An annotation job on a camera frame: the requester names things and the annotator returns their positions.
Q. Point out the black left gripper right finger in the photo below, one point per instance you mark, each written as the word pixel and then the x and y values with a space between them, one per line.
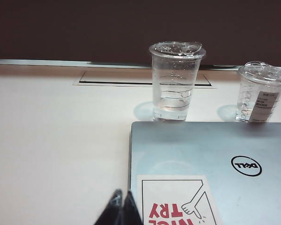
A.
pixel 131 213

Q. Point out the silver Dell laptop with sticker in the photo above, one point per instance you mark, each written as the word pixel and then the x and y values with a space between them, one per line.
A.
pixel 201 150

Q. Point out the small clear cup white label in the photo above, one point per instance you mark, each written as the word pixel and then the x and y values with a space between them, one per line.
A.
pixel 248 93

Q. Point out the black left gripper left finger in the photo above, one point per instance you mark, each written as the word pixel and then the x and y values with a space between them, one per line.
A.
pixel 113 213

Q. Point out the tall clear cup wrinkled lid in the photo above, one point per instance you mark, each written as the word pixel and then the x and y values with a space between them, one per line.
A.
pixel 173 93

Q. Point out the wide brown fabric desk divider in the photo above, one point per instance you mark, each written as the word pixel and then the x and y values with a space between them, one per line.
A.
pixel 84 28

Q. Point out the aluminium divider base rail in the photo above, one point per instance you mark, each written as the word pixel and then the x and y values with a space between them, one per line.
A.
pixel 49 62

